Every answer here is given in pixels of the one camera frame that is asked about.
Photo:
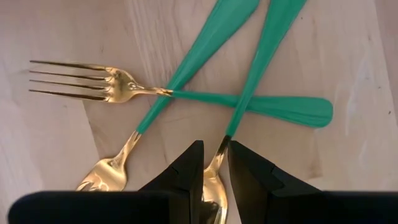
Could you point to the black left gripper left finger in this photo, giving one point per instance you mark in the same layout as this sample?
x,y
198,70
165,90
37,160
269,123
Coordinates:
x,y
174,199

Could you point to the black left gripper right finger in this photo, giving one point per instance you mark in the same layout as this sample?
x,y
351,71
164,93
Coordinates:
x,y
280,205

